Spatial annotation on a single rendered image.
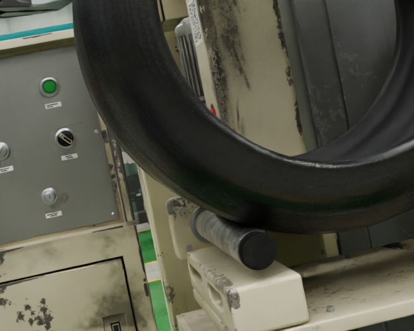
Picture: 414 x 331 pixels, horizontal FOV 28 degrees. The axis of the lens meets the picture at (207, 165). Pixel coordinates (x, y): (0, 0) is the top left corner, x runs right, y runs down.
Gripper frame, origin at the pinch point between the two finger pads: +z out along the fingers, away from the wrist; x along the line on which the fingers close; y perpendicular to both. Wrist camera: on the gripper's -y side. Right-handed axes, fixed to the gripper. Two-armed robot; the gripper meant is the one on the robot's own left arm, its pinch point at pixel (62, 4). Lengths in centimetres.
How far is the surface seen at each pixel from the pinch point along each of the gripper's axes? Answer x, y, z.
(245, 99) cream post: 26.0, -11.8, 27.3
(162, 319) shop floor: 363, -119, 41
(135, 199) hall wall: 892, -86, 67
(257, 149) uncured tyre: -12.3, -19.1, 20.1
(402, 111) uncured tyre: 15, -16, 49
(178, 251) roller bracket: 23.6, -34.6, 14.5
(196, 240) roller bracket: 23.5, -33.0, 17.5
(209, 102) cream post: 34.4, -11.6, 22.9
